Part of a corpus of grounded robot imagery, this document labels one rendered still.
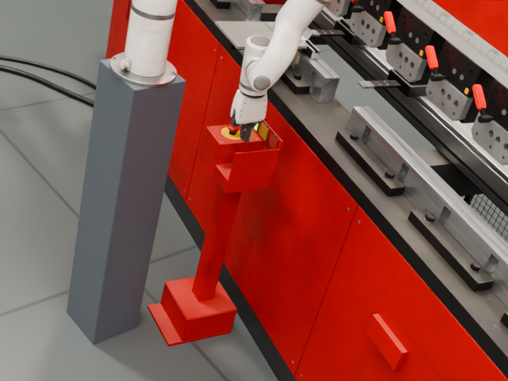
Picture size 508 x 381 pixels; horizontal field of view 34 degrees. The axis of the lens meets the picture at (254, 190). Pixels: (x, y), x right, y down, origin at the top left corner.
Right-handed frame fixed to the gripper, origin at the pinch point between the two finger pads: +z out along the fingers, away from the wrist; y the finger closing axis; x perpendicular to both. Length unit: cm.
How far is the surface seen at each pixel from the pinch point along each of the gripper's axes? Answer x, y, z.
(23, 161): -113, 39, 81
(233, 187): 4.9, 4.3, 15.8
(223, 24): -41.5, -10.6, -14.8
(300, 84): -17.0, -28.8, -3.7
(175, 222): -59, -11, 86
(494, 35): 50, -34, -56
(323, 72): -12.7, -33.6, -9.8
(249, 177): 4.9, -1.1, 13.1
